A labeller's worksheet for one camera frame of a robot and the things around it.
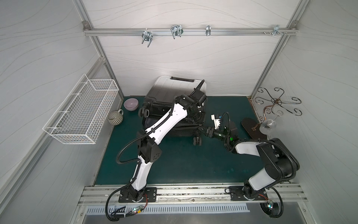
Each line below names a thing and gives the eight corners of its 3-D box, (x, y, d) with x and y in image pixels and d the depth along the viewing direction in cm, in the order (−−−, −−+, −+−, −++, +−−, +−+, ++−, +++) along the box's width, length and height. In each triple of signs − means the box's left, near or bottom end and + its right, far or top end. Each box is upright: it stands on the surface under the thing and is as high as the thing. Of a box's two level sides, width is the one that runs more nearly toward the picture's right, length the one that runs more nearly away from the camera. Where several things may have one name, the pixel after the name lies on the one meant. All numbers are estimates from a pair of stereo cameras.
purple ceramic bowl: (124, 111, 111) (122, 107, 107) (127, 102, 117) (126, 98, 114) (137, 111, 111) (136, 107, 107) (140, 102, 117) (138, 98, 114)
